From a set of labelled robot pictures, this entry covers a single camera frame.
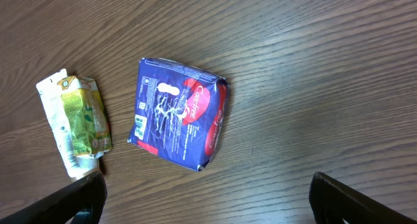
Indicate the white tube gold cap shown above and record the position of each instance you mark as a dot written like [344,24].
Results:
[53,106]

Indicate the purple Carefree pad pack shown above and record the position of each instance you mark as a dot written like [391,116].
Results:
[178,112]

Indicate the green yellow snack pouch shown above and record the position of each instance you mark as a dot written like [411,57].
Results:
[84,109]

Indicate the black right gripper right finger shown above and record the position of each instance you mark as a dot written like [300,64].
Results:
[334,202]

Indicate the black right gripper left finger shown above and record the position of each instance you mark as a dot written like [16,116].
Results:
[80,202]

